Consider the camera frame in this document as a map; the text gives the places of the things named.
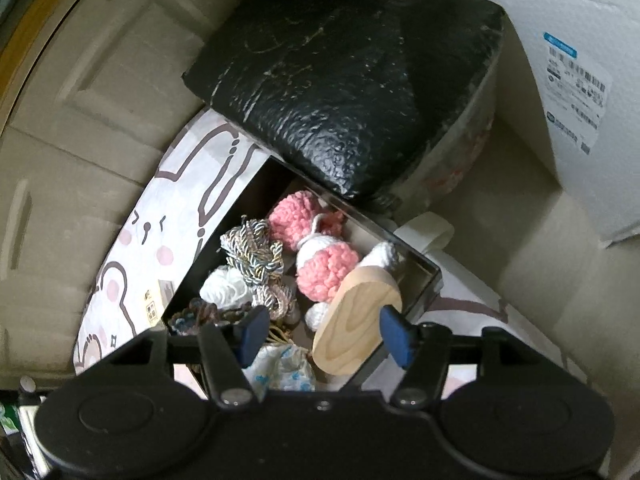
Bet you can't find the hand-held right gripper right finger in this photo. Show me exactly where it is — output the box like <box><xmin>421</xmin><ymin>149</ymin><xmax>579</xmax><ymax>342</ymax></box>
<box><xmin>379</xmin><ymin>306</ymin><xmax>556</xmax><ymax>408</ymax></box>

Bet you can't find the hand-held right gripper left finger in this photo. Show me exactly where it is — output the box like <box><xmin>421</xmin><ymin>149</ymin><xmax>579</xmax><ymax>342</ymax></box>
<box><xmin>95</xmin><ymin>305</ymin><xmax>271</xmax><ymax>408</ymax></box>

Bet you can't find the oval wooden block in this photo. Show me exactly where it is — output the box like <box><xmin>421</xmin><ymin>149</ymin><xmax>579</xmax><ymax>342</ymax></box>
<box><xmin>312</xmin><ymin>266</ymin><xmax>403</xmax><ymax>376</ymax></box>

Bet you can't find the blue floral drawstring pouch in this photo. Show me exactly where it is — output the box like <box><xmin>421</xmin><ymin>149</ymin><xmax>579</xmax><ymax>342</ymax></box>
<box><xmin>242</xmin><ymin>345</ymin><xmax>317</xmax><ymax>393</ymax></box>

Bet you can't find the black shallow box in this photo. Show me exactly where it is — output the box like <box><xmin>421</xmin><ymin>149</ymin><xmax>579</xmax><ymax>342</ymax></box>
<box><xmin>162</xmin><ymin>156</ymin><xmax>442</xmax><ymax>391</ymax></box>

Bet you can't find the grey braided cord bundle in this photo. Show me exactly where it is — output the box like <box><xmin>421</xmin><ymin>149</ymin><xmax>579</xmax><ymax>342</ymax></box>
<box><xmin>220</xmin><ymin>216</ymin><xmax>301</xmax><ymax>323</ymax></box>

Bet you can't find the white yarn ball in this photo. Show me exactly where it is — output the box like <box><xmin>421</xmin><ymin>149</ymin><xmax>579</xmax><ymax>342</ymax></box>
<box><xmin>200</xmin><ymin>266</ymin><xmax>256</xmax><ymax>311</ymax></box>

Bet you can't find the pink white crochet toy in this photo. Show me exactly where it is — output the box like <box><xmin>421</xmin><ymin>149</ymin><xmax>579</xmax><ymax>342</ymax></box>
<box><xmin>267</xmin><ymin>192</ymin><xmax>401</xmax><ymax>331</ymax></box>

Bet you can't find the yellow tissue packet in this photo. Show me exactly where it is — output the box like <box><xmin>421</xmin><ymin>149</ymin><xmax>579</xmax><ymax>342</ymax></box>
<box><xmin>142</xmin><ymin>280</ymin><xmax>178</xmax><ymax>328</ymax></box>

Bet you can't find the bear printed blanket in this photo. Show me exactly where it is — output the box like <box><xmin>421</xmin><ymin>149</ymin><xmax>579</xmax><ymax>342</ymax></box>
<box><xmin>72</xmin><ymin>107</ymin><xmax>591</xmax><ymax>396</ymax></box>

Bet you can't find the beige cabinet door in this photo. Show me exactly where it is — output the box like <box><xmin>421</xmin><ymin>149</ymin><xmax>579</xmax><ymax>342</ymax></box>
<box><xmin>0</xmin><ymin>0</ymin><xmax>241</xmax><ymax>191</ymax></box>
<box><xmin>0</xmin><ymin>130</ymin><xmax>151</xmax><ymax>376</ymax></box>

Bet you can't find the white capped bottle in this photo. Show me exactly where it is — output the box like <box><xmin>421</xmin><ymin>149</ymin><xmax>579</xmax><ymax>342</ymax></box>
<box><xmin>17</xmin><ymin>376</ymin><xmax>38</xmax><ymax>411</ymax></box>

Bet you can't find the white labelled carton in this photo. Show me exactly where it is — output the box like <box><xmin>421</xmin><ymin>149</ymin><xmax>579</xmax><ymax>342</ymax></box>
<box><xmin>457</xmin><ymin>0</ymin><xmax>640</xmax><ymax>251</ymax></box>

